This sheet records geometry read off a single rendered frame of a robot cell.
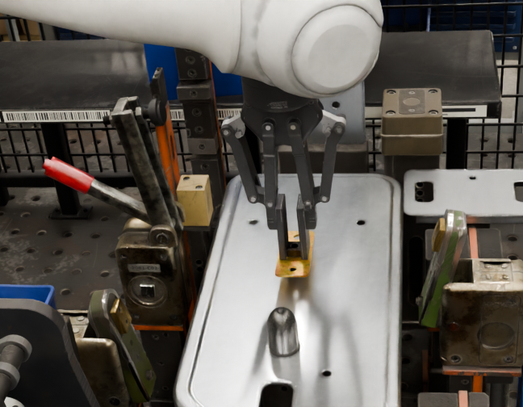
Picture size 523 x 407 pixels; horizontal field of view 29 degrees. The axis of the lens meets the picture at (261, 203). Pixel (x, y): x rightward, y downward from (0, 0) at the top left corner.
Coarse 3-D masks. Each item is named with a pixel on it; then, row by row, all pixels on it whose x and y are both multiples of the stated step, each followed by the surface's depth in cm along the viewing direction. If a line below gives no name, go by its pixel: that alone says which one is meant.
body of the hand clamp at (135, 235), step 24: (120, 240) 114; (144, 240) 113; (120, 264) 114; (144, 264) 113; (168, 264) 113; (144, 288) 115; (168, 288) 115; (144, 312) 117; (168, 312) 117; (144, 336) 120; (168, 336) 120; (168, 360) 122; (168, 384) 125
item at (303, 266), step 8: (288, 232) 117; (296, 232) 117; (312, 232) 117; (296, 240) 115; (312, 240) 115; (288, 248) 113; (296, 248) 113; (312, 248) 114; (288, 256) 113; (296, 256) 113; (280, 264) 112; (288, 264) 112; (296, 264) 112; (304, 264) 112; (280, 272) 111; (288, 272) 111; (296, 272) 110; (304, 272) 110
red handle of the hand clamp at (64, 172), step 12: (48, 168) 109; (60, 168) 109; (72, 168) 110; (60, 180) 110; (72, 180) 110; (84, 180) 110; (96, 180) 111; (84, 192) 111; (96, 192) 111; (108, 192) 111; (120, 192) 112; (120, 204) 111; (132, 204) 111; (144, 216) 112
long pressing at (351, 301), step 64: (384, 192) 125; (256, 256) 117; (320, 256) 116; (384, 256) 115; (192, 320) 108; (256, 320) 108; (320, 320) 107; (384, 320) 106; (192, 384) 101; (256, 384) 100; (320, 384) 99; (384, 384) 99
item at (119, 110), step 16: (112, 112) 104; (128, 112) 103; (144, 112) 104; (160, 112) 104; (128, 128) 104; (144, 128) 107; (128, 144) 105; (144, 144) 108; (128, 160) 106; (144, 160) 106; (160, 160) 110; (144, 176) 107; (160, 176) 111; (144, 192) 109; (160, 192) 109; (160, 208) 110; (176, 208) 113; (176, 224) 114
